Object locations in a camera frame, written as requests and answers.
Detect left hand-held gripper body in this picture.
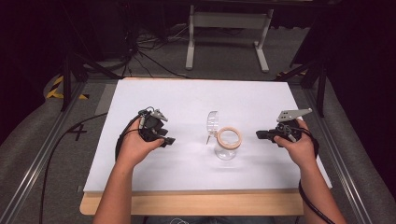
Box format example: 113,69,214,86
137,106,169,144

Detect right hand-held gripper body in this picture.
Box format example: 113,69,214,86
273,107,314,145

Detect person's right hand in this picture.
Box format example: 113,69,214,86
273,119,319,171

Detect person's left hand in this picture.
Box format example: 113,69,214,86
116,119,166,171

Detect white table mat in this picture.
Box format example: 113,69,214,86
83,78,332,194

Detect black tripod stand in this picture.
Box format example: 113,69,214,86
60,50,123,113
275,57,329,119

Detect person's dark pants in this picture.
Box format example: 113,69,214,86
145,216,276,224

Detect yellow black hazard tape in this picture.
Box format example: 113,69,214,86
45,76,90,101

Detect aluminium floor rail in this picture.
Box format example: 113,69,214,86
0,81,89,224
304,88,374,224

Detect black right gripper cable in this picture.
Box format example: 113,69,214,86
297,126,336,224

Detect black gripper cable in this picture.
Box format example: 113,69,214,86
297,126,336,224
39,112,143,224

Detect bundle of black floor cables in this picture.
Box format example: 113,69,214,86
120,22,194,80

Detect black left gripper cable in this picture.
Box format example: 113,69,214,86
39,112,143,224

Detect white metal stand frame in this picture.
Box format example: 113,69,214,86
185,4,275,74

